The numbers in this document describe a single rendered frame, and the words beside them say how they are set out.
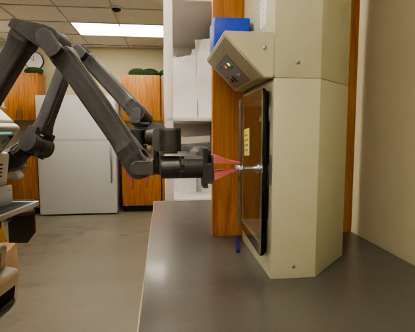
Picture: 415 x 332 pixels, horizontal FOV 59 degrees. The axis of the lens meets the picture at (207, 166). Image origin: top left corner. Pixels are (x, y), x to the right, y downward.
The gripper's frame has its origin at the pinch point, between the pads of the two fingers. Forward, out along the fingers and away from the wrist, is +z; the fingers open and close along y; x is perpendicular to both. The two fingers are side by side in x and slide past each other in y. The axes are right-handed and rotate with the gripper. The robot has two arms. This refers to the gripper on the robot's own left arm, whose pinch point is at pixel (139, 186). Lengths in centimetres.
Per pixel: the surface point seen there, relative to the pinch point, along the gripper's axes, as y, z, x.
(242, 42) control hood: 26, -39, -46
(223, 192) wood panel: 28.0, 1.2, -9.3
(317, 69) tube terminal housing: 43, -33, -47
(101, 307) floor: -37, 109, 138
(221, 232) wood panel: 27.2, 14.8, -9.3
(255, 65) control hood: 29, -34, -46
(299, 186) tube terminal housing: 40, -6, -46
